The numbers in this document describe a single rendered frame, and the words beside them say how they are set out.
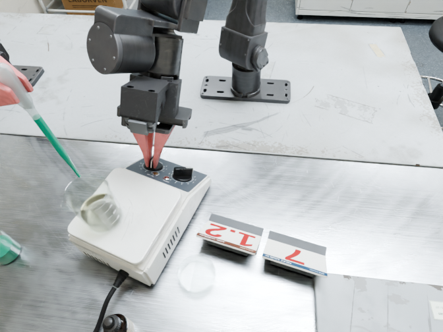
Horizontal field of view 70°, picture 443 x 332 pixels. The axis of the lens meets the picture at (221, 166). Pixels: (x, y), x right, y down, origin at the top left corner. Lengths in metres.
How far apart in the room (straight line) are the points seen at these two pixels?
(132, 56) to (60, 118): 0.39
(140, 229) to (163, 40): 0.25
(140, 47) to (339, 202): 0.40
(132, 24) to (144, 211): 0.24
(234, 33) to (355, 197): 0.36
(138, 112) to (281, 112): 0.38
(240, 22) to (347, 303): 0.48
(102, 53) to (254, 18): 0.30
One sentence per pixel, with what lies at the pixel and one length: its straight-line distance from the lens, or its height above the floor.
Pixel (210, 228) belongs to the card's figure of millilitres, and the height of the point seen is 0.92.
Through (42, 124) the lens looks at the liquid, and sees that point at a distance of 0.33.
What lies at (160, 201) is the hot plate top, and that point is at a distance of 0.46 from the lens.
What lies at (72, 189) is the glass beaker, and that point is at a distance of 0.43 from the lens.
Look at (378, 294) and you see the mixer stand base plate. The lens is 0.52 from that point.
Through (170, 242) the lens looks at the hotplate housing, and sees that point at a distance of 0.47.
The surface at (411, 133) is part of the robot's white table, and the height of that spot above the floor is 0.90.
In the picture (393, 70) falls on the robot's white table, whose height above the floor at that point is 0.90.
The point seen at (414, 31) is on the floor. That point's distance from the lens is 3.04.
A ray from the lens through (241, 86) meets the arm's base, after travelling 0.69.
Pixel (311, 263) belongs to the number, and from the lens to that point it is 0.48.
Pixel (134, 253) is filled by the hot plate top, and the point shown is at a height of 0.99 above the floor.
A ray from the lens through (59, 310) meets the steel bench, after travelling 0.54.
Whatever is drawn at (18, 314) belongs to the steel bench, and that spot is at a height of 0.90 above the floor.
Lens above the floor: 1.37
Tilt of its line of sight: 53 degrees down
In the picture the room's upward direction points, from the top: 3 degrees counter-clockwise
